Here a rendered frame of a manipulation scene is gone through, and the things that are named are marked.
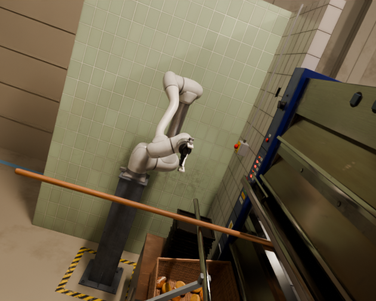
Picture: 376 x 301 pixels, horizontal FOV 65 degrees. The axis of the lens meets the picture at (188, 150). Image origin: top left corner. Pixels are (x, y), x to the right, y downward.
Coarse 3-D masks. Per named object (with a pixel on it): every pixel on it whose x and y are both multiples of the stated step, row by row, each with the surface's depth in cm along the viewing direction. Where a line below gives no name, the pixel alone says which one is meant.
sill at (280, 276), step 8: (248, 216) 194; (248, 224) 190; (256, 224) 185; (256, 232) 175; (264, 248) 160; (264, 256) 156; (272, 256) 155; (272, 264) 148; (272, 272) 143; (280, 272) 143; (272, 280) 141; (280, 280) 137; (280, 288) 133; (288, 288) 134; (280, 296) 131; (288, 296) 128
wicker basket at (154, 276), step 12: (156, 264) 188; (168, 264) 195; (180, 264) 196; (192, 264) 196; (216, 264) 196; (228, 264) 197; (156, 276) 177; (168, 276) 198; (192, 276) 199; (216, 276) 200; (228, 276) 189; (216, 288) 192; (228, 288) 181; (168, 300) 182; (180, 300) 186; (216, 300) 185; (240, 300) 165
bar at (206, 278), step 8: (200, 232) 154; (200, 240) 147; (200, 248) 141; (200, 256) 136; (200, 264) 131; (200, 280) 122; (208, 280) 122; (176, 288) 125; (184, 288) 123; (192, 288) 124; (208, 288) 116; (160, 296) 125; (168, 296) 124; (176, 296) 124; (208, 296) 112
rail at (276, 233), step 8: (248, 184) 172; (256, 200) 153; (264, 208) 144; (264, 216) 138; (272, 224) 130; (272, 232) 126; (280, 240) 118; (288, 256) 109; (296, 264) 105; (296, 272) 101; (304, 280) 97; (304, 288) 94; (312, 296) 90
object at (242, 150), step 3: (240, 141) 243; (237, 144) 247; (240, 144) 238; (243, 144) 238; (246, 144) 241; (240, 147) 238; (243, 147) 238; (246, 147) 238; (237, 150) 240; (240, 150) 239; (243, 150) 239; (246, 150) 239; (237, 153) 240; (240, 153) 240; (243, 153) 240
